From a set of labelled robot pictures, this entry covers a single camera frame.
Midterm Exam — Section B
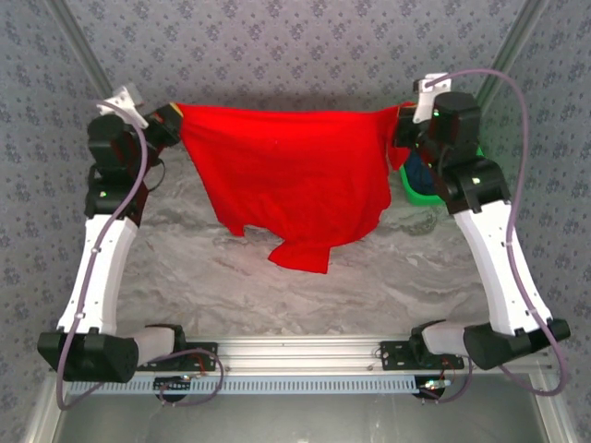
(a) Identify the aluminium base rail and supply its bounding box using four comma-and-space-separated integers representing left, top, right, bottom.
182, 335, 555, 374

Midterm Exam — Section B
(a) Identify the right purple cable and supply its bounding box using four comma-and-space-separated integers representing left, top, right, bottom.
419, 67, 567, 406

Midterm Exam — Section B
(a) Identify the red t-shirt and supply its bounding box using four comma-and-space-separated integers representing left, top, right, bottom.
176, 102, 416, 275

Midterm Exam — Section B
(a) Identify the dark blue cloth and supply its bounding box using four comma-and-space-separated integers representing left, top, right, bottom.
405, 151, 439, 194

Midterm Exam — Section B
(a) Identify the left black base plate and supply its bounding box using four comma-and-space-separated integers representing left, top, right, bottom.
137, 341, 219, 372

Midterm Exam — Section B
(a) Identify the green plastic basket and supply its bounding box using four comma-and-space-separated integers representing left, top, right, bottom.
399, 141, 486, 207

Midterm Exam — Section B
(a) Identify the aluminium frame post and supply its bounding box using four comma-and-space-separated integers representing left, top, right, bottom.
475, 0, 550, 107
530, 371, 578, 443
45, 0, 116, 101
22, 382, 70, 443

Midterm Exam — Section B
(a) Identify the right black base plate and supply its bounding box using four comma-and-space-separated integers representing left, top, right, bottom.
380, 341, 465, 370

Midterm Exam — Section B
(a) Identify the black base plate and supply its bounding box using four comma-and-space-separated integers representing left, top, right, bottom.
380, 341, 465, 370
137, 341, 219, 372

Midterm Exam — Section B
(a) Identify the small black circuit board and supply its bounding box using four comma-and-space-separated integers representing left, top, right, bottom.
416, 376, 449, 401
153, 376, 193, 401

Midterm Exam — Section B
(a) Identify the slotted cable duct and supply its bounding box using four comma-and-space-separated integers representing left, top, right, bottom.
68, 374, 422, 396

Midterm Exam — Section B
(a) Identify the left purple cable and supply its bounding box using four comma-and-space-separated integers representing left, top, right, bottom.
54, 100, 225, 412

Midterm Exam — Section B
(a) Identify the purple cable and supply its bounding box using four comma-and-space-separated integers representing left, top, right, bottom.
54, 100, 225, 412
419, 67, 567, 406

